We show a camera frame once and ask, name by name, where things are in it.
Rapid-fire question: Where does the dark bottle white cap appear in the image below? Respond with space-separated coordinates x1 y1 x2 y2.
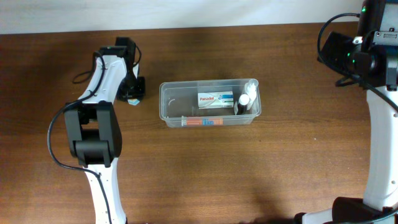
234 94 250 115

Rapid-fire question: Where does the clear plastic container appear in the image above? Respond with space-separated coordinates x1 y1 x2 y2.
159 78 261 128

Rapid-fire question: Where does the orange tube white cap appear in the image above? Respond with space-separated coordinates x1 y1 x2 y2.
181 116 223 127

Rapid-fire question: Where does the white Panadol box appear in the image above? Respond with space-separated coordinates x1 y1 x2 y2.
198 91 234 109

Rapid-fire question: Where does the small jar gold lid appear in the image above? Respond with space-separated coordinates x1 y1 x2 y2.
127 98 140 106

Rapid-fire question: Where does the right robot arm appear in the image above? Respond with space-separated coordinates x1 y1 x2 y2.
293 0 397 224

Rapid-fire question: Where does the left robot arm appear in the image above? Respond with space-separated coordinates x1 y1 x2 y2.
63 37 146 224

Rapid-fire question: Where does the white squeeze bottle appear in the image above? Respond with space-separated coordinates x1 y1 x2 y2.
243 79 259 110

